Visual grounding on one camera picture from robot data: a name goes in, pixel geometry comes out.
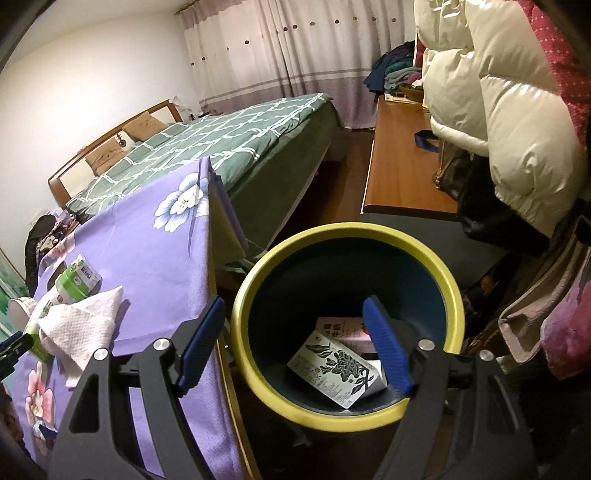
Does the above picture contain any green plaid duvet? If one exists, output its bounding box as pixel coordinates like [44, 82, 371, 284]
[65, 92, 335, 222]

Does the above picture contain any purple floral tablecloth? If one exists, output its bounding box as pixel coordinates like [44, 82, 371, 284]
[14, 157, 245, 480]

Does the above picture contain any blue strap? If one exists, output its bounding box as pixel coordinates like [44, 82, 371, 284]
[413, 129, 444, 153]

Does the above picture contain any blue trash bin yellow rim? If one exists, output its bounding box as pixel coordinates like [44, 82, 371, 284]
[231, 224, 466, 430]

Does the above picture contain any brown handbag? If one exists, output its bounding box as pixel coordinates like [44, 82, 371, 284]
[433, 138, 495, 204]

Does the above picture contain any black bag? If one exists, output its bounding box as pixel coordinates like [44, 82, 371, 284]
[455, 185, 555, 257]

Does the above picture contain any wooden bed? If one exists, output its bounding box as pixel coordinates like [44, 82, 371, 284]
[47, 92, 347, 250]

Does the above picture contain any green white bottle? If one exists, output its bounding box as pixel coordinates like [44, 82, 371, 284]
[55, 254, 102, 305]
[22, 299, 56, 365]

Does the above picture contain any white puffer jacket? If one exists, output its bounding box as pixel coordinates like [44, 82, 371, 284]
[413, 0, 585, 238]

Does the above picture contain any beige printed carton box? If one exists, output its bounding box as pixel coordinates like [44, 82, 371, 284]
[287, 330, 387, 411]

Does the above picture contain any red dotted jacket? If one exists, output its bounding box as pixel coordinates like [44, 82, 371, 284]
[517, 0, 591, 153]

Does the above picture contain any white paper cup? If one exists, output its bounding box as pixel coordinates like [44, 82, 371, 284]
[8, 296, 40, 334]

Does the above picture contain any wooden desk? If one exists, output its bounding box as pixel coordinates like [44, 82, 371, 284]
[360, 95, 462, 217]

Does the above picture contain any pile of folded clothes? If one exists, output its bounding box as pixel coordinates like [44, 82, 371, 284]
[364, 41, 423, 95]

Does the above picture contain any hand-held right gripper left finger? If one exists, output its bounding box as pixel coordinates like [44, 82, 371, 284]
[46, 295, 227, 480]

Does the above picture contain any white tissue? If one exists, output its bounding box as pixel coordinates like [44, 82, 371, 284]
[37, 285, 125, 388]

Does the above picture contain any pink white curtain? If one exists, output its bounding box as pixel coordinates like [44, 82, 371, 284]
[178, 0, 416, 130]

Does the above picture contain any pink strawberry milk carton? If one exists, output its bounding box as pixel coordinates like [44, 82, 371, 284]
[318, 316, 384, 356]

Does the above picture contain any pink cloth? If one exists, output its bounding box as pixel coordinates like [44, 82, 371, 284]
[540, 277, 591, 381]

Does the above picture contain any sliding wardrobe door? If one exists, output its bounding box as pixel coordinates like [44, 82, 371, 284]
[0, 244, 28, 342]

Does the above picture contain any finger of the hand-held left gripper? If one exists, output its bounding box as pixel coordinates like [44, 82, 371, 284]
[0, 333, 34, 384]

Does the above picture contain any brown pillow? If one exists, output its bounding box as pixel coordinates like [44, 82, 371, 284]
[124, 112, 168, 141]
[85, 140, 127, 176]

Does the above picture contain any crushed white blue packet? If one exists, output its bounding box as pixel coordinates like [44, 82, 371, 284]
[32, 422, 58, 444]

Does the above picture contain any dark clothes heap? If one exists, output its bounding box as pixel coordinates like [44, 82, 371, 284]
[24, 213, 61, 296]

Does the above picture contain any beige bag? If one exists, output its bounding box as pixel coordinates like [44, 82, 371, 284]
[498, 258, 583, 365]

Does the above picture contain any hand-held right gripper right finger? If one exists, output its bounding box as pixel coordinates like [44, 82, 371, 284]
[362, 295, 541, 480]

